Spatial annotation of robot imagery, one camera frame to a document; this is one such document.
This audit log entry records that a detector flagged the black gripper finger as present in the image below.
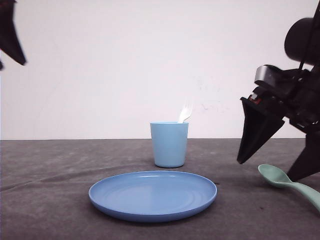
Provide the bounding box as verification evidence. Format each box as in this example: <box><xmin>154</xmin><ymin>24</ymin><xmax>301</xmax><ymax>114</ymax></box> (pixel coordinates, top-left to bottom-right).
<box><xmin>0</xmin><ymin>0</ymin><xmax>27</xmax><ymax>66</ymax></box>

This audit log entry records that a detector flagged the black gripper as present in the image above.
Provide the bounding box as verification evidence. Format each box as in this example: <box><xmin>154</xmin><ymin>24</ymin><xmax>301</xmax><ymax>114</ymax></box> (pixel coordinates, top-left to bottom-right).
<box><xmin>237</xmin><ymin>68</ymin><xmax>320</xmax><ymax>181</ymax></box>

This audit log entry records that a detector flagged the mint green plastic spoon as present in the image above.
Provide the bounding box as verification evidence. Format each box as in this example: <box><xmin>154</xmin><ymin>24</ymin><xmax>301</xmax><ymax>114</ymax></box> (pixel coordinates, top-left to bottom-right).
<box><xmin>257</xmin><ymin>164</ymin><xmax>320</xmax><ymax>212</ymax></box>

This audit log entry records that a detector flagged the white plastic fork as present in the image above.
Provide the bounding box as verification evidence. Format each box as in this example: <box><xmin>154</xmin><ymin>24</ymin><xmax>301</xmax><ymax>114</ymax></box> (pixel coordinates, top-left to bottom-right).
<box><xmin>177</xmin><ymin>99</ymin><xmax>194</xmax><ymax>124</ymax></box>

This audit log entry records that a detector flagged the light blue plastic cup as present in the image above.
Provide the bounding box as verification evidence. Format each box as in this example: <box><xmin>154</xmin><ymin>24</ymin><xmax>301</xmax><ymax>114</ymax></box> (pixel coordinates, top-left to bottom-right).
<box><xmin>150</xmin><ymin>121</ymin><xmax>189</xmax><ymax>168</ymax></box>

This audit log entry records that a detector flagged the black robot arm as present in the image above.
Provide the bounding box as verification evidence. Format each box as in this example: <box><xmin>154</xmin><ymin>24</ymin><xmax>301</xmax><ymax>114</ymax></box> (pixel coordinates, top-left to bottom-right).
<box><xmin>237</xmin><ymin>8</ymin><xmax>320</xmax><ymax>181</ymax></box>

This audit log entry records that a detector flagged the blue plastic plate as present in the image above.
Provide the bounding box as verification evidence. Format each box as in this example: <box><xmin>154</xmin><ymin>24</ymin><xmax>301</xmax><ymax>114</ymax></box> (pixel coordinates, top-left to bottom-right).
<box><xmin>88</xmin><ymin>170</ymin><xmax>218</xmax><ymax>223</ymax></box>

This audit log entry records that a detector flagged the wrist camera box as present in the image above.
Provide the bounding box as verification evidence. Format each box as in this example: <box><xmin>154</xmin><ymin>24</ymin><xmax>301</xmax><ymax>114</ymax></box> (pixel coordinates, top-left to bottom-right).
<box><xmin>254</xmin><ymin>64</ymin><xmax>300</xmax><ymax>95</ymax></box>

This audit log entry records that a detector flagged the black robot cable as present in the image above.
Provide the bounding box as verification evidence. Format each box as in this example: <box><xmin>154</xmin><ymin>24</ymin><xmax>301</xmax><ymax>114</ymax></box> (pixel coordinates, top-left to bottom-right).
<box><xmin>297</xmin><ymin>14</ymin><xmax>316</xmax><ymax>71</ymax></box>

